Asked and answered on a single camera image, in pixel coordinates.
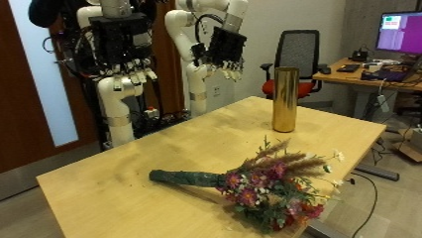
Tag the white power strip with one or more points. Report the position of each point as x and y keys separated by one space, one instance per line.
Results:
x=383 y=103

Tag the red emergency stop button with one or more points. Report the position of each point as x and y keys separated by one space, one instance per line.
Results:
x=150 y=111

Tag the black desk phone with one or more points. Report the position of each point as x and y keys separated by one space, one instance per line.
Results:
x=359 y=55

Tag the brown cardboard box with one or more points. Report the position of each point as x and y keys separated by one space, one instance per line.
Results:
x=410 y=147

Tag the wooden office desk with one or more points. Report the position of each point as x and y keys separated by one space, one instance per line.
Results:
x=351 y=77

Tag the grey table foot bar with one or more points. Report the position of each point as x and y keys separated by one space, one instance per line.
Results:
x=378 y=172

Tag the white wall socket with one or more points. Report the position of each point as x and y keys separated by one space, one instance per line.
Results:
x=216 y=91

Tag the tall gold cylinder vase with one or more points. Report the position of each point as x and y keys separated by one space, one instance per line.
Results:
x=285 y=99

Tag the black keyboard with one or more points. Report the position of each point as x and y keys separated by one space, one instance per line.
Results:
x=349 y=68

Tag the computer monitor with purple screen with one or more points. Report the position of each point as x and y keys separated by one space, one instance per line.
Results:
x=402 y=33

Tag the dark jacket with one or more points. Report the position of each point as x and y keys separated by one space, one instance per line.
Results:
x=44 y=13

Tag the black mesh chair, red seat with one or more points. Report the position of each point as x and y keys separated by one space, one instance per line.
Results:
x=298 y=49

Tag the black computer mouse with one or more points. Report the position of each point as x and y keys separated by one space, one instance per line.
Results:
x=325 y=70

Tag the open laptop with purple screen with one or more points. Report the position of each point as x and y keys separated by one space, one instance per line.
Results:
x=395 y=74

